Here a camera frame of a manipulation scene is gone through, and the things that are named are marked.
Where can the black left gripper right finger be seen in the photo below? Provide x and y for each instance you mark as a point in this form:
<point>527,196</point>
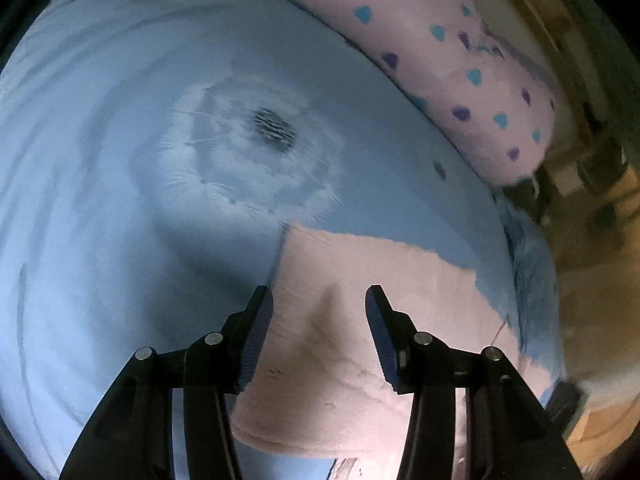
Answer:
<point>510,434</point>

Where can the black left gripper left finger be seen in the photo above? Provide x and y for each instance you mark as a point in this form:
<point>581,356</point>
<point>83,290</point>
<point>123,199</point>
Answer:
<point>129,434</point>

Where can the pink knitted sweater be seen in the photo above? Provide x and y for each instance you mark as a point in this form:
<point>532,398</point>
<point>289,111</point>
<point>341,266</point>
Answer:
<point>318,389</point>

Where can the dark patterned cloth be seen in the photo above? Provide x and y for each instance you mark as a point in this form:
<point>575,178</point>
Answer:
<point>526,196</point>

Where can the light blue dandelion bedsheet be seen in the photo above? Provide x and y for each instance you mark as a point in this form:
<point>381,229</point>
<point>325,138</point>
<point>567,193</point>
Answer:
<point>154,154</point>

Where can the pink heart-patterned pillow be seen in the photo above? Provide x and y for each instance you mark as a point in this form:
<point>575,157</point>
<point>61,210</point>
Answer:
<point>491,105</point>

